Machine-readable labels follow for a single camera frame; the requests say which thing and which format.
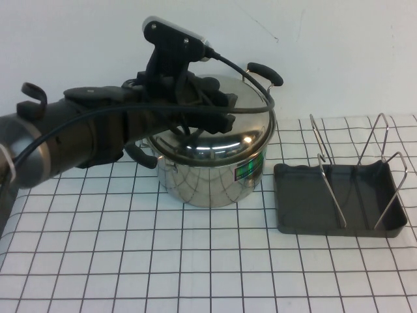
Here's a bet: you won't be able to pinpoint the black cable hook clip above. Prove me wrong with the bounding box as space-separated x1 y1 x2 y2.
16 82 47 115

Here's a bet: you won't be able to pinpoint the black plastic drip tray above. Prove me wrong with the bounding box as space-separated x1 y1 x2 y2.
273 158 408 239

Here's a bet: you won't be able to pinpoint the steel pot lid black knob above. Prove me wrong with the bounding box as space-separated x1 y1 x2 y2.
143 74 276 164

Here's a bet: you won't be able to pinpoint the white black-grid tablecloth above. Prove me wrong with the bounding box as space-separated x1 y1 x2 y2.
0 112 417 313

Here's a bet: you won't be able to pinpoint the black camera cable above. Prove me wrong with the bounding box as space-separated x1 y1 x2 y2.
0 48 276 170

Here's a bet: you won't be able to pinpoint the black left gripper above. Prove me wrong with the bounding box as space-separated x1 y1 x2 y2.
122 74 238 138

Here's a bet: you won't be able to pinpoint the stainless steel stock pot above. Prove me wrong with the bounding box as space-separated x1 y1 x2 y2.
125 61 283 209

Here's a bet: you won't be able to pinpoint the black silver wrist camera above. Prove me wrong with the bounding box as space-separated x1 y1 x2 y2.
142 15 214 86

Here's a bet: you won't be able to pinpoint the white zip tie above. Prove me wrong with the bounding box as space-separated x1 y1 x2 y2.
0 142 18 184

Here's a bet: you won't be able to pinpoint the metal wire lid rack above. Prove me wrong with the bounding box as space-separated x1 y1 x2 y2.
308 112 410 230

